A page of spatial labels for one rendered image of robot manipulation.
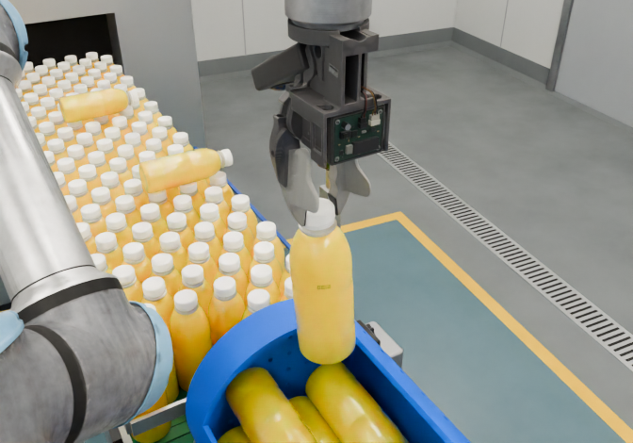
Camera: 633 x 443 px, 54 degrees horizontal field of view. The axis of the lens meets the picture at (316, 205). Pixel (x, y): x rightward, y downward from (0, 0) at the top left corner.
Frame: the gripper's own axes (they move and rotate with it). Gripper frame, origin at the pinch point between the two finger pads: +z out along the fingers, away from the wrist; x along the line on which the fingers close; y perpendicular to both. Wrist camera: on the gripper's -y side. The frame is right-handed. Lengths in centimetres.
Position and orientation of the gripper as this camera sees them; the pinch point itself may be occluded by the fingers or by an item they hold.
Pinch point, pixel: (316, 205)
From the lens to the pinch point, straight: 65.6
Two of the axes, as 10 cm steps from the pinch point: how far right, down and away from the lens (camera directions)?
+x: 8.6, -2.7, 4.3
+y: 5.1, 4.5, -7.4
